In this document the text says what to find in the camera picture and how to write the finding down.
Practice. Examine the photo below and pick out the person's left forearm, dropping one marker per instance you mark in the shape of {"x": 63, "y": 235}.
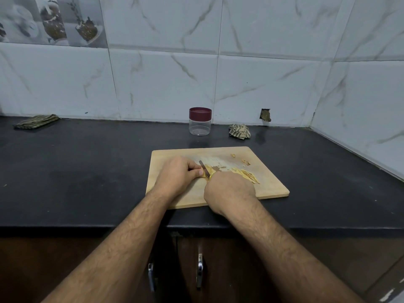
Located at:
{"x": 107, "y": 255}

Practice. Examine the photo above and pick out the person's right forearm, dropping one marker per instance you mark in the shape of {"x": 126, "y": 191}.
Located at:
{"x": 296, "y": 258}

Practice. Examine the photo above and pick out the decorative picture tiles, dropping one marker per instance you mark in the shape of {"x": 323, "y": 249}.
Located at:
{"x": 50, "y": 20}

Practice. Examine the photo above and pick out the crumpled patterned cloth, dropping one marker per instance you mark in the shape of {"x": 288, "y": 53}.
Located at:
{"x": 239, "y": 132}

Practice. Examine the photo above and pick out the clear jar maroon lid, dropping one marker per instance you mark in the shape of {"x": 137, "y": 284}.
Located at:
{"x": 200, "y": 128}

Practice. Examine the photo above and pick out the small ginger peel scraps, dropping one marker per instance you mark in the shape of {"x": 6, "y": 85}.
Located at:
{"x": 241, "y": 160}

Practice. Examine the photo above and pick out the wooden cutting board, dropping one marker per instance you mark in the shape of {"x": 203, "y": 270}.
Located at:
{"x": 271, "y": 183}

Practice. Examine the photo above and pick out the pile of ginger strips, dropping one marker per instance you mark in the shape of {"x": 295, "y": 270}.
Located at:
{"x": 246, "y": 175}

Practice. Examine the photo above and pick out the person's left hand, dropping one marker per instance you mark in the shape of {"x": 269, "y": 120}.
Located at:
{"x": 175, "y": 176}

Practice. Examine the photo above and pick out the person's right hand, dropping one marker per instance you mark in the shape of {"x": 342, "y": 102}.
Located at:
{"x": 228, "y": 192}

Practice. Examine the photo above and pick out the folded green cloth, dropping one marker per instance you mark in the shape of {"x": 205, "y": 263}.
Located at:
{"x": 36, "y": 121}

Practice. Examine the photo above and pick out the brown wooden cabinet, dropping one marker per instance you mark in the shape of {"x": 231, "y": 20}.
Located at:
{"x": 63, "y": 268}

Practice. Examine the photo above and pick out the black countertop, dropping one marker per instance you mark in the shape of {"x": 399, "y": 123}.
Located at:
{"x": 63, "y": 176}

